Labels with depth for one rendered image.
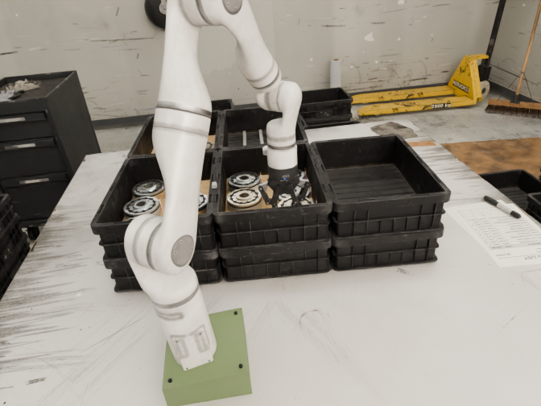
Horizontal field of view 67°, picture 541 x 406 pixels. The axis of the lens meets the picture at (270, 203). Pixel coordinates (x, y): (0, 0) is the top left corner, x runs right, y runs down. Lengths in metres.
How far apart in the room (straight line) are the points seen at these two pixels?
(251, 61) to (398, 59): 4.06
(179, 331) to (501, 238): 0.98
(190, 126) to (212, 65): 3.73
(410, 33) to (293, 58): 1.25
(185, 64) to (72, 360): 0.72
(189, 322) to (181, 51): 0.48
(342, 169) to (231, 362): 0.77
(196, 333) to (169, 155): 0.35
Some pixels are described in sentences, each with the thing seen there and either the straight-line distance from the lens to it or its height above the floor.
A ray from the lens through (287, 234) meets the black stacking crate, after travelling 1.06.
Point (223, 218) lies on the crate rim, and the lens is 1.01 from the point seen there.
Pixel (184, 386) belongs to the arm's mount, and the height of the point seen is 0.76.
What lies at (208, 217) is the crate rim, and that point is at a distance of 1.01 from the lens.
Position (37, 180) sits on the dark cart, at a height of 0.43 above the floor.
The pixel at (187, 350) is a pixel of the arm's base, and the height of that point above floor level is 0.82.
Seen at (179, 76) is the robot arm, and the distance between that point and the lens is 0.70.
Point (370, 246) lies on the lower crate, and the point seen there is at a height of 0.78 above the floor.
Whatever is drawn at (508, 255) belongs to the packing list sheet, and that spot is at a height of 0.70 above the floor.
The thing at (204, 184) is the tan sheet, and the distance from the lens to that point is 1.37.
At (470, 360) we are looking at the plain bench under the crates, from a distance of 1.03.
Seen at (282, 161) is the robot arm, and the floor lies 1.03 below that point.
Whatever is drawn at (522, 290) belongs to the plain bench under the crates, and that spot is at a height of 0.70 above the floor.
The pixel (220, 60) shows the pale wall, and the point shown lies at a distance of 4.39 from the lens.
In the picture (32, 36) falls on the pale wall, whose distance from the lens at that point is 4.63.
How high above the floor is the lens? 1.47
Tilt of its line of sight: 31 degrees down
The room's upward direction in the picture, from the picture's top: 4 degrees counter-clockwise
